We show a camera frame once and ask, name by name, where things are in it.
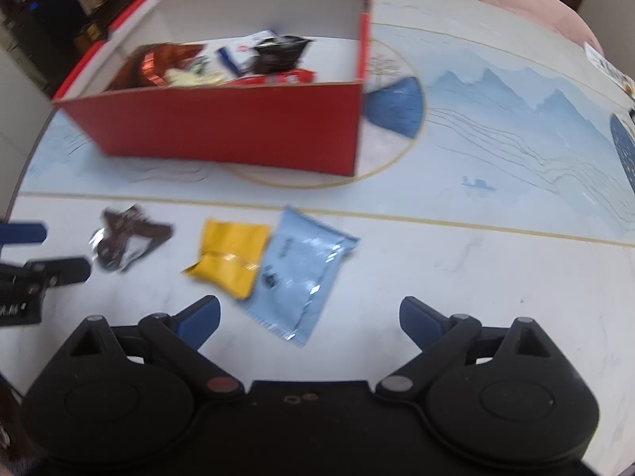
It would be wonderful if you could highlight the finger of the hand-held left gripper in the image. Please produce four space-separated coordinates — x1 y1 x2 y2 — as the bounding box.
0 221 49 246
25 256 92 287

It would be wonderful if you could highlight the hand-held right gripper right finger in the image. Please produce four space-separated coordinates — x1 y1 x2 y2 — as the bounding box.
375 296 569 397

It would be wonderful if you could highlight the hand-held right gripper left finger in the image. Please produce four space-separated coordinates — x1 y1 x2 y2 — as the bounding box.
54 295 246 397

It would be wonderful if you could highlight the dark brown snack packet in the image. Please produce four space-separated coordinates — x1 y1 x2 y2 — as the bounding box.
96 203 175 273

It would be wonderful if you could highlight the light blue snack packet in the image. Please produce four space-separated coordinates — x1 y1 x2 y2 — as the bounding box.
238 207 360 347

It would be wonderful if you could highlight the red cardboard box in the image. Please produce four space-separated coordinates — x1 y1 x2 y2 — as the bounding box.
52 0 378 178

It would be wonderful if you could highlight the copper red foil snack packet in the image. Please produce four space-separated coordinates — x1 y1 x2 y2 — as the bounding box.
110 43 205 91

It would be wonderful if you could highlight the pale yellow snack packet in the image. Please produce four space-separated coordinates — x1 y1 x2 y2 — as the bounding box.
163 66 225 88

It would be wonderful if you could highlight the white and blue snack packet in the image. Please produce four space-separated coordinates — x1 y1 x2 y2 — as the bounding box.
215 30 279 78

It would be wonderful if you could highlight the black snack packet gold print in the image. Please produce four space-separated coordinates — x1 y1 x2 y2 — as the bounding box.
249 35 315 73

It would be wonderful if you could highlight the white cabinet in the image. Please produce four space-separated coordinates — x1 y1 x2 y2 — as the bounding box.
0 40 56 174

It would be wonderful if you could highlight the black cabinet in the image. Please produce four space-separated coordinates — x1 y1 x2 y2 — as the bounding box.
0 0 150 58

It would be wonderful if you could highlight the red flat snack packet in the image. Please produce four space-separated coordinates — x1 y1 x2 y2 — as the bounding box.
225 69 317 86

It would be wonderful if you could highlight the white printed paper label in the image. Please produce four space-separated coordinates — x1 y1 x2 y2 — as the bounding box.
584 42 635 99

